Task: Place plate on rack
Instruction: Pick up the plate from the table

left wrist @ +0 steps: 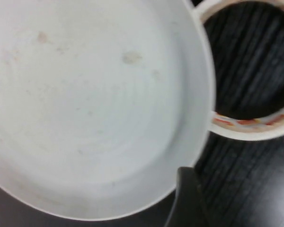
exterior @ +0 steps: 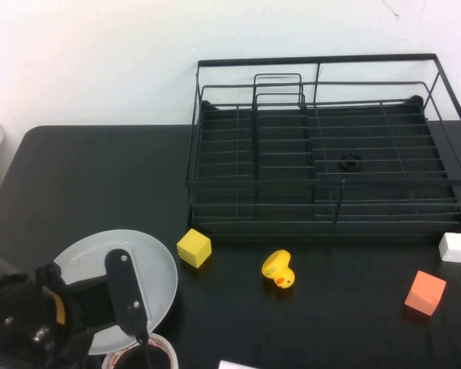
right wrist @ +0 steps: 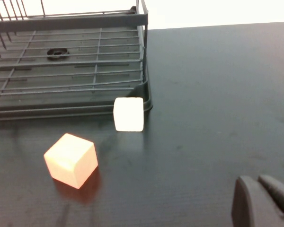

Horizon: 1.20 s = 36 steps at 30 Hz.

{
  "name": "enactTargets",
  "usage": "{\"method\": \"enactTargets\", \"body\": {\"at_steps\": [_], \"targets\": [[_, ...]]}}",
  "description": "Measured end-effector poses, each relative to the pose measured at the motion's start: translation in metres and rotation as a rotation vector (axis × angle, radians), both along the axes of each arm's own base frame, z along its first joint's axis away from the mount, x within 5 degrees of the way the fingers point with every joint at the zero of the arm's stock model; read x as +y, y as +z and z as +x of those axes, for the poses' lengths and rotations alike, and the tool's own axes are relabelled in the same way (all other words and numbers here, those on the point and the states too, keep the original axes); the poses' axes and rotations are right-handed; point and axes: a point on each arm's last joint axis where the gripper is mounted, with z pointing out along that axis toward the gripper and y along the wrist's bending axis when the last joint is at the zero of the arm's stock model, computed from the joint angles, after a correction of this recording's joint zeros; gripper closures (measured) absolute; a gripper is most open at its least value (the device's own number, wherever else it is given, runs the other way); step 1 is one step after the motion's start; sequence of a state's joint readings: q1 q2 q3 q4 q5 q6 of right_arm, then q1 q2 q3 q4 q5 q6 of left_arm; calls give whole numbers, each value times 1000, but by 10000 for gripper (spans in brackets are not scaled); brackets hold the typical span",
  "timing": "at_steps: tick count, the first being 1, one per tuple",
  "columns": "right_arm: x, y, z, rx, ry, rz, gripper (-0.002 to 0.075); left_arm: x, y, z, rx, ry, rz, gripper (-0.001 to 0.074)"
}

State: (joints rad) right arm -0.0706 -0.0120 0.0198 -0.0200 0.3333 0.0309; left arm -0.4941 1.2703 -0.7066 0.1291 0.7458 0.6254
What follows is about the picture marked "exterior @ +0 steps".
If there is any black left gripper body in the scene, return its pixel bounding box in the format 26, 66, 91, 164
66, 273, 119, 331

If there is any grey round plate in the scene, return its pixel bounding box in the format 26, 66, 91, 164
53, 229, 179, 356

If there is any clear tape roll red print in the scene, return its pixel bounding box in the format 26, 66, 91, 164
101, 333, 180, 369

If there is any yellow cube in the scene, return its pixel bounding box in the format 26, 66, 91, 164
176, 228, 213, 269

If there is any white paper sheet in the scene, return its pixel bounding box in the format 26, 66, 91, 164
218, 359, 262, 369

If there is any yellow rubber duck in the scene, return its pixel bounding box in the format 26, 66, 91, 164
260, 248, 297, 290

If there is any black drip tray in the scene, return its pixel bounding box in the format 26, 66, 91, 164
191, 95, 461, 243

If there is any orange cube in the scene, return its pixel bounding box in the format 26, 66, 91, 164
403, 270, 447, 317

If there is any white cube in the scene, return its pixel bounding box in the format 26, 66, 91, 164
438, 231, 461, 264

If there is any black wire dish rack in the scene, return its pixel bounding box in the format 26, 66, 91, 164
186, 53, 461, 243

